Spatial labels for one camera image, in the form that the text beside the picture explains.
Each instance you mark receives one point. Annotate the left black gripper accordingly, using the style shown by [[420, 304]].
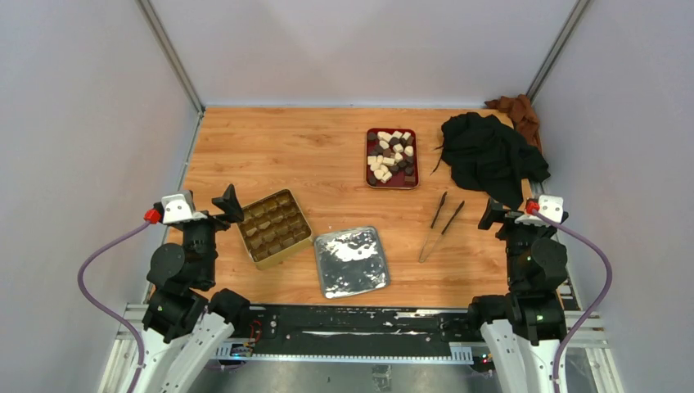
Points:
[[229, 205]]

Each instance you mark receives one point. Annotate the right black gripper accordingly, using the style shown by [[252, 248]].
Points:
[[496, 212]]

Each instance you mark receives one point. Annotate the gold chocolate tin box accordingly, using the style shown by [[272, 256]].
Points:
[[274, 229]]

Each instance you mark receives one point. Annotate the metal tongs black tips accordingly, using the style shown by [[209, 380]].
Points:
[[439, 226]]

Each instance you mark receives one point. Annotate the red chocolate tray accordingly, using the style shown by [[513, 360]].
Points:
[[391, 159]]

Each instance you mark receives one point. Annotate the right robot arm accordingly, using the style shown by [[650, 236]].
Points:
[[524, 328]]

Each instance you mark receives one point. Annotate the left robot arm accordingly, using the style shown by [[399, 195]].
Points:
[[181, 329]]

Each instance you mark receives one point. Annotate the black cloth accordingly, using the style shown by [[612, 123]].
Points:
[[485, 155]]

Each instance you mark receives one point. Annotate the brown cloth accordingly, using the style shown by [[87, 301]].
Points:
[[522, 115]]

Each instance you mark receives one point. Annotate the silver tin lid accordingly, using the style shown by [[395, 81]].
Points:
[[351, 262]]

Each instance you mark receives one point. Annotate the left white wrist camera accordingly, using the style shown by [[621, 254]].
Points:
[[174, 209]]

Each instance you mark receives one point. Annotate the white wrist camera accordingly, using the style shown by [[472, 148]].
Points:
[[174, 209], [538, 211]]

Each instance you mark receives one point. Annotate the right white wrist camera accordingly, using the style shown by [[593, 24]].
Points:
[[538, 211]]

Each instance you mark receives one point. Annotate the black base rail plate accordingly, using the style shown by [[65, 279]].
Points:
[[323, 333]]

